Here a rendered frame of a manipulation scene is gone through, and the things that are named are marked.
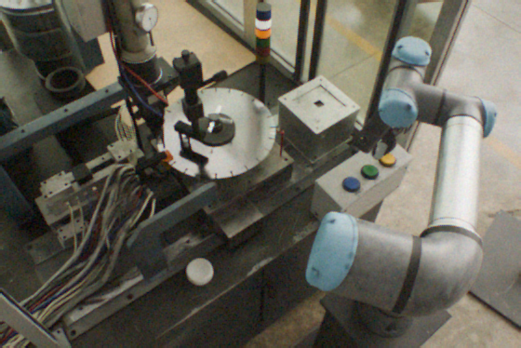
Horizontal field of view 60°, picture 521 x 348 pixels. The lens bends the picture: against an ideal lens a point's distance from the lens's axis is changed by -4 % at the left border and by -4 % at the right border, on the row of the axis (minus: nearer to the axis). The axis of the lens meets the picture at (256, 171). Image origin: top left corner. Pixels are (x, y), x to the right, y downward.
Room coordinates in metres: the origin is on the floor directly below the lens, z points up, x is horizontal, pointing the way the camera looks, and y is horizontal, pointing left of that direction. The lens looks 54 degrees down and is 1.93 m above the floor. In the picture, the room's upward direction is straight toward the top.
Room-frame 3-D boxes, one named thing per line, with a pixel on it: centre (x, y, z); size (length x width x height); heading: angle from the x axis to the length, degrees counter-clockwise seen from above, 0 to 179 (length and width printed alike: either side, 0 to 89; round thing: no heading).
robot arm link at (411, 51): (0.76, -0.32, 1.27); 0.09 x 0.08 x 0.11; 160
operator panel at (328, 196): (0.77, -0.30, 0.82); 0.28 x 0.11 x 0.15; 127
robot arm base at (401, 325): (0.43, -0.34, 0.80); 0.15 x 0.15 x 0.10
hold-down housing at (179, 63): (0.80, 0.15, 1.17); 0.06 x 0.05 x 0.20; 118
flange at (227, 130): (0.86, 0.11, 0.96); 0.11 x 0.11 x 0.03
